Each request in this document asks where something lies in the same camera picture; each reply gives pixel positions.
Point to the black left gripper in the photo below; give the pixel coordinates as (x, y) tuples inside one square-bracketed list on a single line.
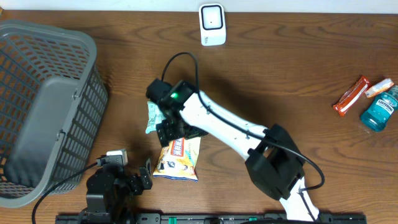
[(137, 186)]

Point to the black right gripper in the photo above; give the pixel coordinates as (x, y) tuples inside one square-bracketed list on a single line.
[(165, 134)]

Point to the teal snack packet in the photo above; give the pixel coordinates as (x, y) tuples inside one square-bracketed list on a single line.
[(155, 117)]

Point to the yellow chips bag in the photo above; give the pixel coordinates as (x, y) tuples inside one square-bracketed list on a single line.
[(178, 160)]

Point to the red Top chocolate bar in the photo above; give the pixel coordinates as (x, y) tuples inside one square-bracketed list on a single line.
[(351, 96)]

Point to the teal mouthwash bottle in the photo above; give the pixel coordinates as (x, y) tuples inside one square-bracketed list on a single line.
[(381, 109)]

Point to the orange tissue pack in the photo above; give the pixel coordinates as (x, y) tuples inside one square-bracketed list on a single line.
[(380, 87)]

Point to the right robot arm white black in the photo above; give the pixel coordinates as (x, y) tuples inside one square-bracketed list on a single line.
[(274, 162)]

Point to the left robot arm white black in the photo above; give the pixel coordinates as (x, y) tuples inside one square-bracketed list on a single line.
[(109, 188)]

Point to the white barcode scanner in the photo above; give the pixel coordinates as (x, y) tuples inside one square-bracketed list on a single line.
[(212, 24)]

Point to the grey plastic shopping basket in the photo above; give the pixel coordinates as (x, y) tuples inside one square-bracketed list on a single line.
[(52, 102)]

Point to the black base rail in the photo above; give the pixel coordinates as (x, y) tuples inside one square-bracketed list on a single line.
[(155, 218)]

